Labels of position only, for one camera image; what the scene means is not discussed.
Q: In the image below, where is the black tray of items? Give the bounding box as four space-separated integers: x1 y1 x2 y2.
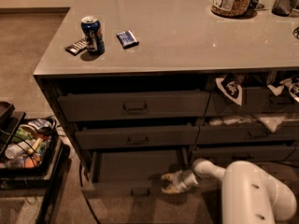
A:
0 118 58 176

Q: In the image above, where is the black floor cable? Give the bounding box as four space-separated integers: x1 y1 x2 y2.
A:
78 161 102 224

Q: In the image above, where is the blue snack packet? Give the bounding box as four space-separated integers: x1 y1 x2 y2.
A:
117 31 139 49

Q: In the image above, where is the dark chocolate bar wrapper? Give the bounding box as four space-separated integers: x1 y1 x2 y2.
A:
64 38 87 56

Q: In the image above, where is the grey drawer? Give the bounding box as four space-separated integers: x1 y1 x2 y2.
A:
190 144 295 163
75 124 199 149
196 122 299 145
206 87 299 117
57 90 209 121
82 147 188 198

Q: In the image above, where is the black white chip bag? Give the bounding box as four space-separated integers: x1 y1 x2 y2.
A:
216 74 243 105

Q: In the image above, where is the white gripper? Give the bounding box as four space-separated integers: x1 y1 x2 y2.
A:
161 170 198 194

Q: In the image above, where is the grey cabinet with countertop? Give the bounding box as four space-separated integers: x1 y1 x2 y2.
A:
33 0 299 173

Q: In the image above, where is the clear plastic bottle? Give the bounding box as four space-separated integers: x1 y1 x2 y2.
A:
5 139 36 159

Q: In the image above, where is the clear plastic bag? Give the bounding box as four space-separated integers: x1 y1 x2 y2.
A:
207 113 299 133

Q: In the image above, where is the blue soda can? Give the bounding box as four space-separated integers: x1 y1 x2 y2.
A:
81 15 105 54

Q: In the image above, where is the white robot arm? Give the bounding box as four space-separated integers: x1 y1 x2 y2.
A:
161 159 297 224

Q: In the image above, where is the dark glass bottle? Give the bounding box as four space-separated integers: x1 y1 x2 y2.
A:
272 0 298 17

